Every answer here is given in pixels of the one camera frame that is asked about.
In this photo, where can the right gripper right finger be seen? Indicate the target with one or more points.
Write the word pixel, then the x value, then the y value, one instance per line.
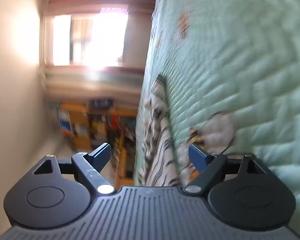
pixel 210 168

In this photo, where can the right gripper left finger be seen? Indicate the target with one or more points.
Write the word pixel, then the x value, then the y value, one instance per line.
pixel 88 167

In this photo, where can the white striped knit sweater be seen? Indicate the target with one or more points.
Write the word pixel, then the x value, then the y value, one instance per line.
pixel 158 167

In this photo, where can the wooden corner desk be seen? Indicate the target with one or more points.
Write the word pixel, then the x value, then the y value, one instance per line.
pixel 125 159

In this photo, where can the wooden bookshelf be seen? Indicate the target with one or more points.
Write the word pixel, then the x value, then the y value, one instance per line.
pixel 87 128

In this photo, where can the dark hanging tote bag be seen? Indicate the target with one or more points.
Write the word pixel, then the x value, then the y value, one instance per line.
pixel 100 103

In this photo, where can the pink sheer curtain left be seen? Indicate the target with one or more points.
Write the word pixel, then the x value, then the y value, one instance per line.
pixel 79 83

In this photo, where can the green quilted bee bedspread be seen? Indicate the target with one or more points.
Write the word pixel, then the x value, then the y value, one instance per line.
pixel 239 56

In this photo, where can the pink striped curtain right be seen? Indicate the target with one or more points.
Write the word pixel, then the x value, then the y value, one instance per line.
pixel 69 7

